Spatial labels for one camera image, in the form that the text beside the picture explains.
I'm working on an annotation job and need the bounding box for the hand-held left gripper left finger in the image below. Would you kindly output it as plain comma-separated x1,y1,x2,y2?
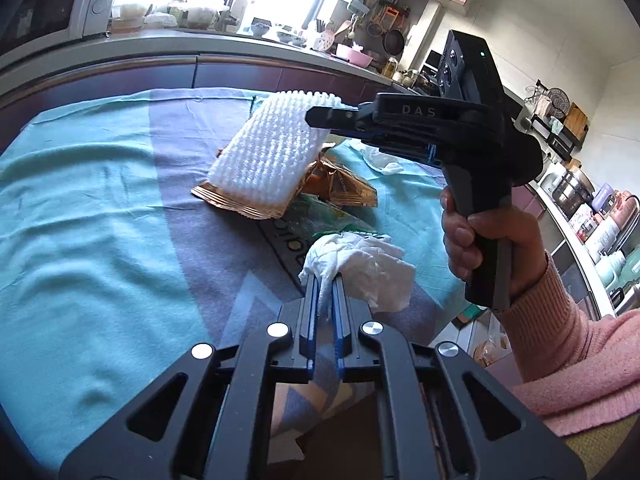
59,272,321,480

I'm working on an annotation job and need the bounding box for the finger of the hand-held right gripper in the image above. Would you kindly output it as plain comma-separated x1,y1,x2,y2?
304,103,377,131
327,126,437,164

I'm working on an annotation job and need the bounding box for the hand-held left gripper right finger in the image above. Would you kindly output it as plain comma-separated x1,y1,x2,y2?
332,275,586,480

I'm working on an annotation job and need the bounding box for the large white tissue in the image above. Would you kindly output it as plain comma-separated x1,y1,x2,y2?
298,230,417,314

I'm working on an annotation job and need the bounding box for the copper foil snack packet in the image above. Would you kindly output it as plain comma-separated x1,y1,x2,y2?
190,142,379,222

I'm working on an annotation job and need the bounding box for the white bristle sponge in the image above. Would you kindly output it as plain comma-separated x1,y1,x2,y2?
206,89,344,207

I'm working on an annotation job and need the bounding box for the green clear plastic wrapper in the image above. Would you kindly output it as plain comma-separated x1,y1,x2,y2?
290,194,392,242

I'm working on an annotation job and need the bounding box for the person's right forearm pink sleeve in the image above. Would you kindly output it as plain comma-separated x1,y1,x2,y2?
502,250,640,438

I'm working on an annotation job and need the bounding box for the person's right hand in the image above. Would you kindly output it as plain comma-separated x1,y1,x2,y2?
439,187,551,307

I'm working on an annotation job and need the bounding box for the pink mixing bowl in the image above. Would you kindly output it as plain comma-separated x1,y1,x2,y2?
335,43,374,69

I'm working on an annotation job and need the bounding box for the metal dish rack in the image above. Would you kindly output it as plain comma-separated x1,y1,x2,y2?
524,79,592,160

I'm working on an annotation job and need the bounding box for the black frying pan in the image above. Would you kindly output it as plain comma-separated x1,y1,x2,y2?
382,30,406,57

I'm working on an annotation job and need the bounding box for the wooden cutting board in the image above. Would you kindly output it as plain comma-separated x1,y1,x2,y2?
565,102,591,142

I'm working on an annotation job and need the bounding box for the silver rice cooker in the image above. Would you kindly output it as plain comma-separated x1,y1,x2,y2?
551,167,597,219

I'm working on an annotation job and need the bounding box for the glass storage jar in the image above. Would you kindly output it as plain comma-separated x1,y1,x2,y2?
186,5,219,31

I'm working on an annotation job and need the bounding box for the maroon kitchen counter cabinet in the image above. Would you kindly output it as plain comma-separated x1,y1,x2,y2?
0,27,417,127

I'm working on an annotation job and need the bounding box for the pale green flask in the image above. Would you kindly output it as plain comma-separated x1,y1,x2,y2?
601,250,627,287

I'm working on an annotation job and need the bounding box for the clear plastic food container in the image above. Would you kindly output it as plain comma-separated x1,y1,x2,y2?
110,2,152,36

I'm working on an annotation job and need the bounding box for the teal and grey blanket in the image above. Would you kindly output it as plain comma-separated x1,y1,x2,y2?
0,87,482,472

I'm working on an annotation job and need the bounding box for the yellow-green cloth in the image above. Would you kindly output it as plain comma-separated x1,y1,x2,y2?
564,409,640,480

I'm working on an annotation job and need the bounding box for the grey microwave oven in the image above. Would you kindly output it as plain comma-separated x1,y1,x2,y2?
0,0,124,59

